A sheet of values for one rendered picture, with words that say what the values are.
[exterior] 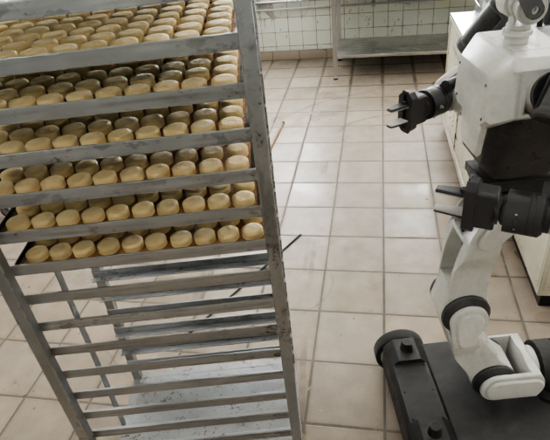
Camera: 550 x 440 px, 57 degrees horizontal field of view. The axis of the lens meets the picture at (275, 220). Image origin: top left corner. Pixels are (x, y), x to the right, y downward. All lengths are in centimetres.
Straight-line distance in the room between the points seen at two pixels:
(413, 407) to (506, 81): 115
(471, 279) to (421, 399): 56
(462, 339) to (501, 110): 72
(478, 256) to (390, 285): 119
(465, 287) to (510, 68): 66
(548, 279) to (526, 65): 146
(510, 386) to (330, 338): 82
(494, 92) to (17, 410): 214
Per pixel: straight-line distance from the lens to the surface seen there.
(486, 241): 143
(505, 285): 271
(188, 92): 99
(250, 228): 119
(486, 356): 182
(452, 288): 156
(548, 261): 245
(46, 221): 124
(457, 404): 198
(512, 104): 120
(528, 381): 190
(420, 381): 199
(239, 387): 204
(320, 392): 218
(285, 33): 592
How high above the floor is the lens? 174
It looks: 34 degrees down
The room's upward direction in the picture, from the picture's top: 7 degrees counter-clockwise
